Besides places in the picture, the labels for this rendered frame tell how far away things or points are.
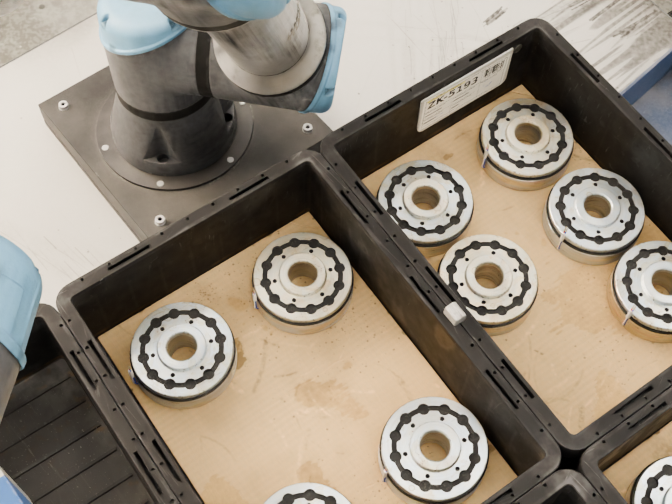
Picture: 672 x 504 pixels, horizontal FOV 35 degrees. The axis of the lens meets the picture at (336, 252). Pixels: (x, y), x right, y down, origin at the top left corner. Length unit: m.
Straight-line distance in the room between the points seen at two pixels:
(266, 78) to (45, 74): 0.46
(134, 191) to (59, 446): 0.34
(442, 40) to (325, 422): 0.61
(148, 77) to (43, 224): 0.27
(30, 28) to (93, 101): 1.09
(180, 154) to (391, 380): 0.38
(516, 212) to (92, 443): 0.51
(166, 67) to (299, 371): 0.35
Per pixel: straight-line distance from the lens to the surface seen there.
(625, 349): 1.14
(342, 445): 1.06
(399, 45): 1.46
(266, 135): 1.31
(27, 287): 0.49
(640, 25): 1.55
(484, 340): 1.00
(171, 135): 1.25
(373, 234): 1.04
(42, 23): 2.46
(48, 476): 1.08
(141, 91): 1.20
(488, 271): 1.13
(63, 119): 1.37
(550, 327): 1.13
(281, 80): 1.09
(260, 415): 1.07
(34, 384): 1.12
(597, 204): 1.19
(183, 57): 1.15
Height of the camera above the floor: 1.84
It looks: 62 degrees down
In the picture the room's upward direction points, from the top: 2 degrees clockwise
